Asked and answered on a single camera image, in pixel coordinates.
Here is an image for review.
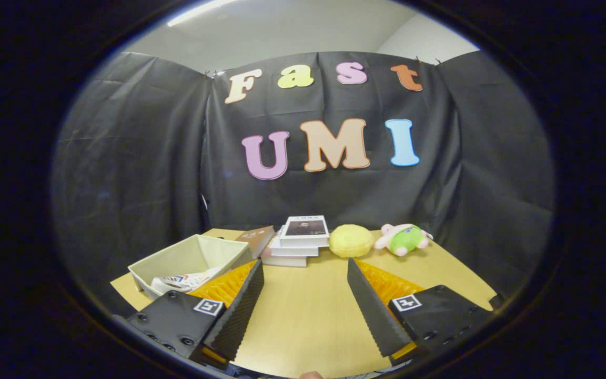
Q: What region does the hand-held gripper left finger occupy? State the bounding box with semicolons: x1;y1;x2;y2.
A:
124;259;265;369

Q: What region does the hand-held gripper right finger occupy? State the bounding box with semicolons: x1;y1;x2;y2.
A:
346;257;494;366

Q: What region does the grey fabric storage box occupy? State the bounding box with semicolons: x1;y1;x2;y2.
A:
127;234;254;301

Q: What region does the yellow round plush toy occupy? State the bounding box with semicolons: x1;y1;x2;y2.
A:
328;224;375;258

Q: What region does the brown book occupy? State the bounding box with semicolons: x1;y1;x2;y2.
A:
235;225;276;259

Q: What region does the pink and green plush toy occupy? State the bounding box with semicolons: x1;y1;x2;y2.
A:
374;223;435;257

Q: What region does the white book with dark photo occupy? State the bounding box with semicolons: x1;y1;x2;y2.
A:
279;215;330;248

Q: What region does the black backdrop cloth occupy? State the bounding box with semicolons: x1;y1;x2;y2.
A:
50;50;556;316

